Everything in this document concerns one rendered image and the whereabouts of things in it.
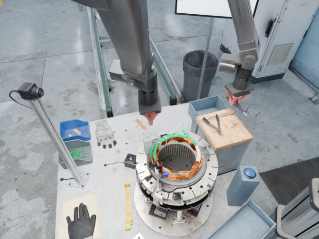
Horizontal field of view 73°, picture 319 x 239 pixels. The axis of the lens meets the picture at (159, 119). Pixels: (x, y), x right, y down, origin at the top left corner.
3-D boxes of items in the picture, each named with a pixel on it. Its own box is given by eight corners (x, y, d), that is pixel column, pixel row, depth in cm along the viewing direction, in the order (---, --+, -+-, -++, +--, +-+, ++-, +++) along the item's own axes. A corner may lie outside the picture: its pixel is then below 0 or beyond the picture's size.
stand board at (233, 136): (195, 119, 108) (196, 116, 106) (229, 111, 112) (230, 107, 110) (214, 151, 95) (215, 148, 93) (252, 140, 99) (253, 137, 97)
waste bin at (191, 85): (175, 91, 284) (178, 52, 243) (202, 87, 291) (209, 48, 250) (185, 110, 260) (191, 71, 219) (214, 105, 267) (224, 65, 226)
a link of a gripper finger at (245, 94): (222, 100, 97) (227, 83, 90) (237, 96, 98) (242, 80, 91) (230, 110, 92) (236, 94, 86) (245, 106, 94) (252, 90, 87)
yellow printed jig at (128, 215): (123, 185, 112) (122, 181, 109) (130, 184, 112) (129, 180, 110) (125, 230, 97) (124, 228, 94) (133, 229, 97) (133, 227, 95)
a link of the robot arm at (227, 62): (256, 58, 72) (258, 42, 76) (220, 51, 75) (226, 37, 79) (246, 84, 82) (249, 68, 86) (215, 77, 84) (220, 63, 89)
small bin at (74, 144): (91, 144, 129) (88, 136, 124) (93, 163, 120) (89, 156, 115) (63, 150, 126) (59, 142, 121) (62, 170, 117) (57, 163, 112)
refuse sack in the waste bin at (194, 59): (176, 78, 269) (178, 52, 243) (205, 73, 276) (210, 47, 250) (187, 97, 243) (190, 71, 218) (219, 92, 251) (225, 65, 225)
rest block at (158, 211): (157, 205, 101) (157, 203, 99) (168, 209, 100) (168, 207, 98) (154, 213, 98) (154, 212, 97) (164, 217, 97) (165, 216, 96)
